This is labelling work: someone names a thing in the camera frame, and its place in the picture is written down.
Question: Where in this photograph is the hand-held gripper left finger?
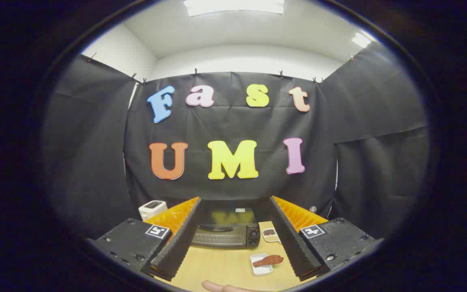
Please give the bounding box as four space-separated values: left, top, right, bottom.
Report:
88 197 202 282

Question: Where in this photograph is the black toaster oven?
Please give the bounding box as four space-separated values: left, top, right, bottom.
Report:
190 208 261 249

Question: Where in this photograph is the row of black clips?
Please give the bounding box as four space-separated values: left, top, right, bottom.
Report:
88 52 356 85

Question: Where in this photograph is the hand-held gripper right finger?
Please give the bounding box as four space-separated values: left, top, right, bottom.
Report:
269 195 384 282

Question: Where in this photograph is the white rectangular tray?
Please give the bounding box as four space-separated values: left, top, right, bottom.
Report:
250 253 274 277

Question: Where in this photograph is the small ceiling light panel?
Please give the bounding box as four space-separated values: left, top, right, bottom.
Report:
351 32 373 48

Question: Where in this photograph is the reddish brown meat slice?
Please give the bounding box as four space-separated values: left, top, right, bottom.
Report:
252 255 285 268

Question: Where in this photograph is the white divided dish of grains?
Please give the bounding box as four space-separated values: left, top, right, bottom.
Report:
261 228 281 243

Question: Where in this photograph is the white bread toaster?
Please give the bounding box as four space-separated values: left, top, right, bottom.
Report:
138 200 168 221

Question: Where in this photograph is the large ceiling light panel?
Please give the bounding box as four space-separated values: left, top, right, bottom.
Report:
183 0 285 17

